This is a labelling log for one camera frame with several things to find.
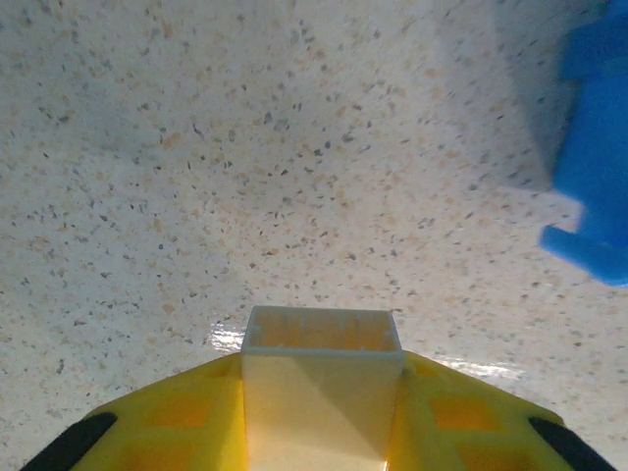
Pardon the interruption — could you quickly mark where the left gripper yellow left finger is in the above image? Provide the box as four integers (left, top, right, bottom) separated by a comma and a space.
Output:
19, 353, 251, 471

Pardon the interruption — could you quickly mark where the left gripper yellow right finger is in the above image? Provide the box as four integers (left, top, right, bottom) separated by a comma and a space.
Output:
390, 348, 618, 471

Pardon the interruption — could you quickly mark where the short white lego brick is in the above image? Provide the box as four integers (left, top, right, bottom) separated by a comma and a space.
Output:
239, 304, 406, 471

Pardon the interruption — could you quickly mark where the blue three-compartment plastic bin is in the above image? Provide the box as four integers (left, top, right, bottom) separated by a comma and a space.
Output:
538, 0, 628, 289

